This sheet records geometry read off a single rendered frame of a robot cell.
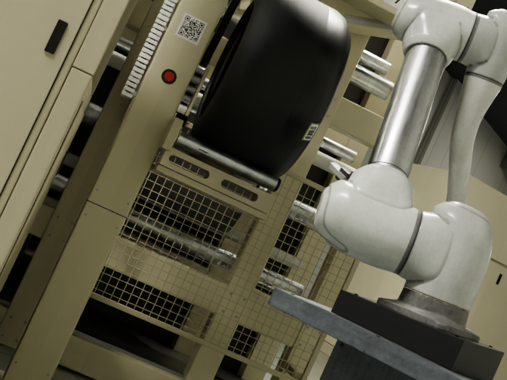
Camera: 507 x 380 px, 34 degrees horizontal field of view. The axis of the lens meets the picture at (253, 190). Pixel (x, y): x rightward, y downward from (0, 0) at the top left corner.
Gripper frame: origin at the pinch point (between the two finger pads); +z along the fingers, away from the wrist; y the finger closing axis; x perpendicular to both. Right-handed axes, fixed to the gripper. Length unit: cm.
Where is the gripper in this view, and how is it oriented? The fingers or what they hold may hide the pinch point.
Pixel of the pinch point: (339, 172)
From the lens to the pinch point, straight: 239.9
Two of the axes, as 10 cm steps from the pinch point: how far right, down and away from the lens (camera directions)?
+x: 6.9, -0.2, 7.3
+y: -4.6, 7.7, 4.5
